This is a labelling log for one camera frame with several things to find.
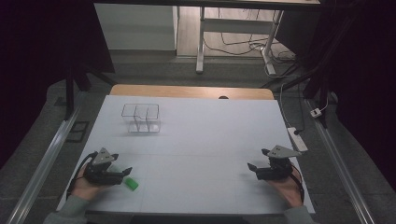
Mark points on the black rectangular floor frame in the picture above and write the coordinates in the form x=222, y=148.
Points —
x=77, y=131

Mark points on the white desk frame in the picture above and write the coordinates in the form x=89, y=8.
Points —
x=236, y=26

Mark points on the white table cover sheet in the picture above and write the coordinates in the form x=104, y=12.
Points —
x=199, y=149

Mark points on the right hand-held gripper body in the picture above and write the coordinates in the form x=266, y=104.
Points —
x=275, y=171

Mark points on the white cabinet panel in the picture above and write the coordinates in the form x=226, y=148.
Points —
x=135, y=28

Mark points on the white power strip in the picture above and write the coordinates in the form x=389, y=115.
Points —
x=297, y=139

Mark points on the person's right hand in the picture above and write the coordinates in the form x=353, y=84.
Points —
x=288, y=189

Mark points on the small white adapter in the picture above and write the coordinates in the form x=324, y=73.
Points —
x=316, y=112

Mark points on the person's left hand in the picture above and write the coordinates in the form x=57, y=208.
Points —
x=84, y=188

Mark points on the clear acrylic organizer box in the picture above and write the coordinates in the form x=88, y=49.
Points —
x=141, y=118

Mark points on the small green block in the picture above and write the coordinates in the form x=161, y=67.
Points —
x=131, y=184

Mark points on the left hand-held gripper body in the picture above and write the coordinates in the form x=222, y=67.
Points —
x=100, y=174

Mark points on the aluminium floor rail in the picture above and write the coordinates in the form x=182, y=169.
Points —
x=341, y=171
x=40, y=169

